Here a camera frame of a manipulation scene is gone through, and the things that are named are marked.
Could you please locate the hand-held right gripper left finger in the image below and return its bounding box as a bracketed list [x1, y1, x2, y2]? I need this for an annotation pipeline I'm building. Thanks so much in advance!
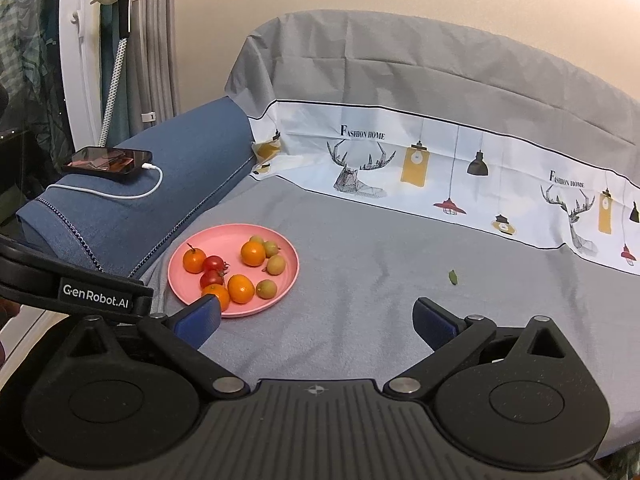
[65, 295, 251, 401]

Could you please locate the grey printed bed sheet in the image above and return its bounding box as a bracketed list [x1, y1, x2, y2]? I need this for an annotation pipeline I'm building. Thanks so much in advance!
[135, 10, 640, 461]

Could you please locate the small orange tangerine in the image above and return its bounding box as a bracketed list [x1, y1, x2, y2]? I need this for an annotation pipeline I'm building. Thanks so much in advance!
[182, 243, 207, 274]
[240, 240, 267, 267]
[227, 273, 256, 305]
[201, 283, 231, 312]

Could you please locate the teal patterned cloth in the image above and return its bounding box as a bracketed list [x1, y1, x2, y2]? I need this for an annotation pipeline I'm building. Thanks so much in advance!
[0, 0, 66, 133]

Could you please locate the pink plate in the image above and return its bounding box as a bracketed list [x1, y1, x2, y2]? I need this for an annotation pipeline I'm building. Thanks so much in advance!
[167, 224, 300, 319]

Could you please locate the blue cushion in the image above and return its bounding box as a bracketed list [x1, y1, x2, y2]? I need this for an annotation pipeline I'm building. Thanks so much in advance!
[15, 96, 257, 281]

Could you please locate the black gooseneck phone holder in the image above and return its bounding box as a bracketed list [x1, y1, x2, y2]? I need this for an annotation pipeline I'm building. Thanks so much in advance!
[95, 0, 136, 148]

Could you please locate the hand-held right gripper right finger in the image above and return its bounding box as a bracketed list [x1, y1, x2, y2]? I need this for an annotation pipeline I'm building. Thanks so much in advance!
[383, 297, 571, 401]

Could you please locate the white charging cable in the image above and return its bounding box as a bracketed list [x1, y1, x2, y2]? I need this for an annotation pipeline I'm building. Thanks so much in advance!
[46, 162, 164, 201]

